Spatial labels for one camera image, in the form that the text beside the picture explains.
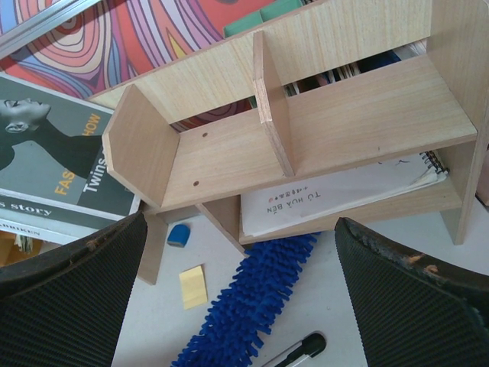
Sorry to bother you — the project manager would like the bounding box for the teal file organizer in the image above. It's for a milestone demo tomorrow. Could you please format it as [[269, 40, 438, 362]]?
[[223, 0, 307, 38]]

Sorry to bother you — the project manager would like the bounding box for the Twins story dark book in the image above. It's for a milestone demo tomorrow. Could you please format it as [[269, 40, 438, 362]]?
[[1, 73, 140, 229]]

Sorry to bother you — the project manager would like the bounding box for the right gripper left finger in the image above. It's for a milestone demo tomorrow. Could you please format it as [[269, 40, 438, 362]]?
[[1, 213, 147, 366]]

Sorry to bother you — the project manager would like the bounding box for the blue pencil sharpener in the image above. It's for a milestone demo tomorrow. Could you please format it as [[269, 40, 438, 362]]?
[[167, 224, 191, 248]]

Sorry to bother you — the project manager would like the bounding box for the wooden desktop bookshelf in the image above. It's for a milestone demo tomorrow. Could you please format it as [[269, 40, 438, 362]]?
[[93, 1, 488, 284]]

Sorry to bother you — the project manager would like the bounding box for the white paper notebook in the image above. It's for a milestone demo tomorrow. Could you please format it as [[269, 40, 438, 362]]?
[[241, 151, 449, 237]]

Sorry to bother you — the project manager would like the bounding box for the white and black utility knife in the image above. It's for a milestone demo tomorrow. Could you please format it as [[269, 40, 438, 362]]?
[[263, 332, 327, 367]]

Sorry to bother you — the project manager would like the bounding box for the yellow sticky note pad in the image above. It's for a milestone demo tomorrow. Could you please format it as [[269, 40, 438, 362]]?
[[179, 265, 208, 310]]

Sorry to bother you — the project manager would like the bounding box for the white Chokladfabriken book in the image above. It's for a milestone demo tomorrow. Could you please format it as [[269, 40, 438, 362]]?
[[1, 219, 96, 245]]

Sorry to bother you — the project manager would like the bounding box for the blue microfiber duster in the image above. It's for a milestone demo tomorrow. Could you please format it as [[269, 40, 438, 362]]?
[[171, 232, 319, 366]]

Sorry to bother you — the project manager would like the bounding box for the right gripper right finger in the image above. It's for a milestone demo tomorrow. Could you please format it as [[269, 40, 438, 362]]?
[[335, 217, 488, 366]]

